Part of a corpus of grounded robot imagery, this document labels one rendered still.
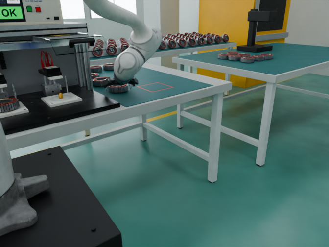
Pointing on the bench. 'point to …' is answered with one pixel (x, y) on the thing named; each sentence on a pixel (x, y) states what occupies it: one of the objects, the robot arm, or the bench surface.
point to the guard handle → (81, 41)
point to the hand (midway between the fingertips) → (118, 86)
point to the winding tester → (45, 7)
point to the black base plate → (100, 103)
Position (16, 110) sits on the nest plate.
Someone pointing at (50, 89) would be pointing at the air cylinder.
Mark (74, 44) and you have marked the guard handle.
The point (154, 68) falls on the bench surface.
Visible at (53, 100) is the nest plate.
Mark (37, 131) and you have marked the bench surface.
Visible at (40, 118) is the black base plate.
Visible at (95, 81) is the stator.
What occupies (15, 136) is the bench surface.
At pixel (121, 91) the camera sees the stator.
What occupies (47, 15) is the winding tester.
